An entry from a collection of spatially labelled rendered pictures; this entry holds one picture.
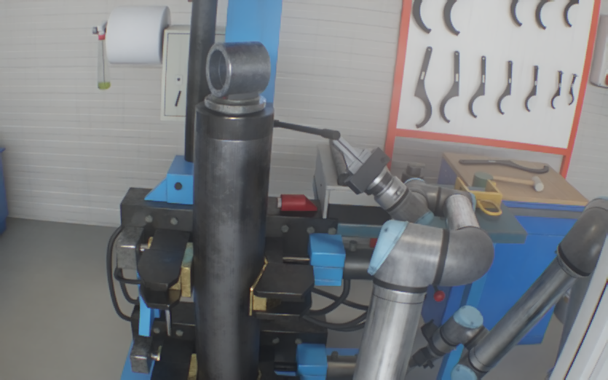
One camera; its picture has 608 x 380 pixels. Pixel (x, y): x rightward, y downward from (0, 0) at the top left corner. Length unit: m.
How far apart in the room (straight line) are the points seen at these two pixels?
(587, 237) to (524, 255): 1.58
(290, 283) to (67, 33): 2.60
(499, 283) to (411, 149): 1.26
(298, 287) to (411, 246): 0.57
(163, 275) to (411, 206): 0.72
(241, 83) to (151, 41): 0.95
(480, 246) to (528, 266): 1.83
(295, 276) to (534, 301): 0.70
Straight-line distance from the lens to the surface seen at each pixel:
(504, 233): 1.97
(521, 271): 2.93
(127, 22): 2.31
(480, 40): 3.63
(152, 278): 1.57
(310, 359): 1.99
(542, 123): 3.97
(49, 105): 3.85
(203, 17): 1.75
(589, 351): 0.92
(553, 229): 2.88
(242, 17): 1.81
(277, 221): 1.77
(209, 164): 1.43
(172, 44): 2.28
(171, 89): 2.32
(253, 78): 1.39
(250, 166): 1.43
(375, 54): 3.49
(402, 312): 1.09
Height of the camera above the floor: 1.85
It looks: 24 degrees down
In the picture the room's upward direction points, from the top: 6 degrees clockwise
